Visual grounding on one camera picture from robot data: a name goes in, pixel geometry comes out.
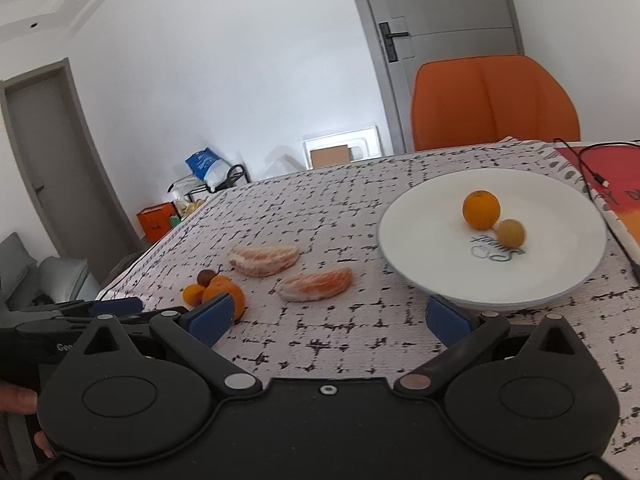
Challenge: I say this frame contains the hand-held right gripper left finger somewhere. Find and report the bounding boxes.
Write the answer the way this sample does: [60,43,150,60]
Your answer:
[79,293,264,402]

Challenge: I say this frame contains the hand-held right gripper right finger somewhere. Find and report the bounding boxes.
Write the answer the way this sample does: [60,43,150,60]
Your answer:
[394,294,577,397]

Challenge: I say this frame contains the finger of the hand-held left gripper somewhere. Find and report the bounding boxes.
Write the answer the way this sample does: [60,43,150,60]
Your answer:
[49,296,145,319]

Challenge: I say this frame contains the orange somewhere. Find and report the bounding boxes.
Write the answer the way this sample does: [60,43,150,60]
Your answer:
[202,274,247,319]
[461,189,502,230]

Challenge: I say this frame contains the white round plate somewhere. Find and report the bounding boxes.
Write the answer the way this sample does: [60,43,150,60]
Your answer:
[377,168,609,311]

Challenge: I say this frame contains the peeled pomelo segment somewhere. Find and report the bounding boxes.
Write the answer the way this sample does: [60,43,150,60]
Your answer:
[277,267,354,304]
[228,244,302,277]

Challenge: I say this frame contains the small yellow fruit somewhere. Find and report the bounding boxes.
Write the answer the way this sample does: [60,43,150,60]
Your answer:
[497,218,527,249]

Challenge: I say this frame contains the person's left hand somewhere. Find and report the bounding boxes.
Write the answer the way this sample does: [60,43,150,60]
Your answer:
[0,380,56,461]

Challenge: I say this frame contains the grey cushion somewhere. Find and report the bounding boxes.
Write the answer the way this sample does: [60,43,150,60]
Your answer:
[37,255,101,304]

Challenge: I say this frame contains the grey sofa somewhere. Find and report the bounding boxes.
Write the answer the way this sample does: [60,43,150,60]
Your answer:
[0,232,104,312]

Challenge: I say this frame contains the orange box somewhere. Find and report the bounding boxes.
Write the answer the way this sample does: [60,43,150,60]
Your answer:
[136,202,176,244]

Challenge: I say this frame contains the white black-patterned tablecloth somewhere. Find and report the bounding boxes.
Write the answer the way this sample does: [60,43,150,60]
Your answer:
[97,136,640,480]

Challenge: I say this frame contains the black metal trolley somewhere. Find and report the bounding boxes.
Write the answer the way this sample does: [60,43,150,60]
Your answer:
[167,163,251,207]

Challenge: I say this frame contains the blue and white bag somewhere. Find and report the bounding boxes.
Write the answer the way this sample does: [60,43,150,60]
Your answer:
[184,147,232,192]

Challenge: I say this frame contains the grey-framed plain door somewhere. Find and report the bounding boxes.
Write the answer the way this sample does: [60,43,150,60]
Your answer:
[0,58,144,286]

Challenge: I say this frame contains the clear plastic bag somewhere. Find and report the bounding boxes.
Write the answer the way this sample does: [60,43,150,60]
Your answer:
[262,150,306,179]

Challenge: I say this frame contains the white foam packaging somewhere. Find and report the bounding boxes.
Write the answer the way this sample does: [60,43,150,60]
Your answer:
[301,124,384,170]

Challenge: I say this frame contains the brown cardboard sheet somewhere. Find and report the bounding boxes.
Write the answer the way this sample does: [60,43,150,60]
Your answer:
[309,144,351,168]

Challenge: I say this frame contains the orange chair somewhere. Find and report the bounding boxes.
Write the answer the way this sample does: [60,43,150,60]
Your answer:
[410,54,582,152]

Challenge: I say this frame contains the black door handle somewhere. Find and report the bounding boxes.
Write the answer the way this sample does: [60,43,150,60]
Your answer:
[378,22,416,64]

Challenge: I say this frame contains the grey door with handle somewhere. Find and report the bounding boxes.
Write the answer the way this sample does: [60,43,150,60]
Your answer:
[342,0,527,155]

